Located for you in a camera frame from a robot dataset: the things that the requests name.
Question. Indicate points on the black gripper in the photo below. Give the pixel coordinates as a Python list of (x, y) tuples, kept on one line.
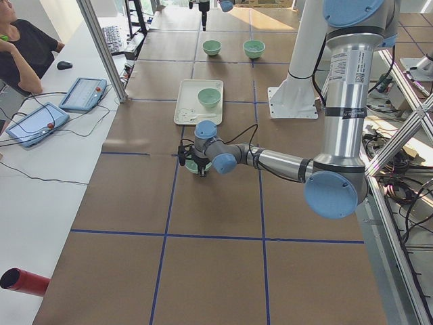
[(199, 164), (203, 13)]

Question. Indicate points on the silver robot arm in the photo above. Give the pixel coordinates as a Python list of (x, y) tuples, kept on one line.
[(225, 5), (334, 181)]

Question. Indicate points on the white plastic spoon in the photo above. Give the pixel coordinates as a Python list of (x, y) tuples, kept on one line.
[(198, 116)]

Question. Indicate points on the green bowl with ice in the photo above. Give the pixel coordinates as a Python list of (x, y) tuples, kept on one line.
[(254, 49)]

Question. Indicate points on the cream bear tray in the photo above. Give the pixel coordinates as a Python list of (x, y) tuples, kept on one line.
[(188, 104)]

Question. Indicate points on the green bowl on tray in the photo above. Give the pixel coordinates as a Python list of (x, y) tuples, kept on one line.
[(209, 97)]

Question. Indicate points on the black keyboard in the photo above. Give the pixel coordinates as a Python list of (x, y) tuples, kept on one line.
[(113, 39)]

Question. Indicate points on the far blue teach pendant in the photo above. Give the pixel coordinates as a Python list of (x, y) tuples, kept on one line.
[(83, 95)]

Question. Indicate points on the blue teach pendant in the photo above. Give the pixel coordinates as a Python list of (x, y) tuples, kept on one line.
[(37, 125), (83, 95)]

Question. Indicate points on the black computer mouse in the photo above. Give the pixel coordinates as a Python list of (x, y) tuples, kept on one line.
[(64, 65)]

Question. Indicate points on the near blue teach pendant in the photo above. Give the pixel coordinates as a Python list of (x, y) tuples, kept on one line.
[(37, 125)]

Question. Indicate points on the seated person black shirt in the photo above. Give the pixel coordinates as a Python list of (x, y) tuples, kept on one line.
[(27, 53)]

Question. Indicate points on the red cylinder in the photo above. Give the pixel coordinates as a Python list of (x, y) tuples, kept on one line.
[(22, 281)]

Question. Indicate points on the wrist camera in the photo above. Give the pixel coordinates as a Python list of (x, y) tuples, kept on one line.
[(184, 153)]

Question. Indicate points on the white pedestal column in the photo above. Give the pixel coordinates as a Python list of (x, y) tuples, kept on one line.
[(295, 97)]

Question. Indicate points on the aluminium frame post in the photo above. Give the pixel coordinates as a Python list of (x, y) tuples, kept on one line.
[(92, 23)]

